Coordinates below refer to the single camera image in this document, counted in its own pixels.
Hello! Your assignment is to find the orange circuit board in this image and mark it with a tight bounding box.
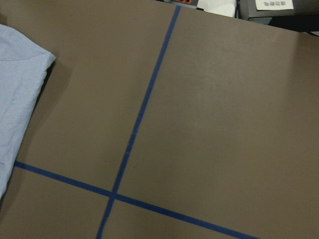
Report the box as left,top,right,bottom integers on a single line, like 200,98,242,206
174,0,198,5

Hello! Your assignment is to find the light blue striped shirt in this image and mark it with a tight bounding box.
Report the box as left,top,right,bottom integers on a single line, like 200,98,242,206
0,25,56,195

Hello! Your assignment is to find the black box with label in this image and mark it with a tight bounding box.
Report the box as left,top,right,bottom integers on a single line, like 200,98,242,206
239,0,319,24

